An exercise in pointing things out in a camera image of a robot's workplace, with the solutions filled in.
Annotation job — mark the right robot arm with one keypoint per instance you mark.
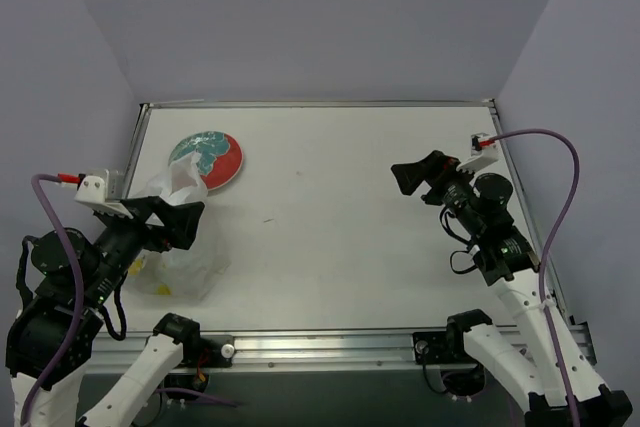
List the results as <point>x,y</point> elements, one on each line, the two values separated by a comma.
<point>553,382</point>

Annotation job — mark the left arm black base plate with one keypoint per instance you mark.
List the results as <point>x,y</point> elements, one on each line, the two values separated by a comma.
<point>209,352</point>

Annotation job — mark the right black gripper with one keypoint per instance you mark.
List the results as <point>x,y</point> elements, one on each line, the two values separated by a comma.
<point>440,180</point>

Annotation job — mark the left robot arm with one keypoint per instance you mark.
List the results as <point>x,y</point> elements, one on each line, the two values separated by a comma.
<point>64,281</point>

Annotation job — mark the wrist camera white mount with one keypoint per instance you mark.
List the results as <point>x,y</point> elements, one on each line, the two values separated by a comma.
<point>484,153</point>
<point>101,190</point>

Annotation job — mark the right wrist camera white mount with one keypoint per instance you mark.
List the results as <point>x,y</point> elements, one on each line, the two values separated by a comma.
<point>484,153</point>

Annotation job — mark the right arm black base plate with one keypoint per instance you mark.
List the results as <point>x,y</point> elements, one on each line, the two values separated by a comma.
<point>433,348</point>

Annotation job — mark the aluminium front rail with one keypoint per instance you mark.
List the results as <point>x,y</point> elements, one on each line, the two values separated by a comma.
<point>307,351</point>

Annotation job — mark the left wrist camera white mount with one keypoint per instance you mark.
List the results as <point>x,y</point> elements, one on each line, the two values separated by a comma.
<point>101,190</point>

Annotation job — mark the red and teal plate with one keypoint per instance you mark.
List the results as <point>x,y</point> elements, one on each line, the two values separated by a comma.
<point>221,156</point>

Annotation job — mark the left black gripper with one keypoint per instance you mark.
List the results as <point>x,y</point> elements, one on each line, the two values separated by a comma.
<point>145,220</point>

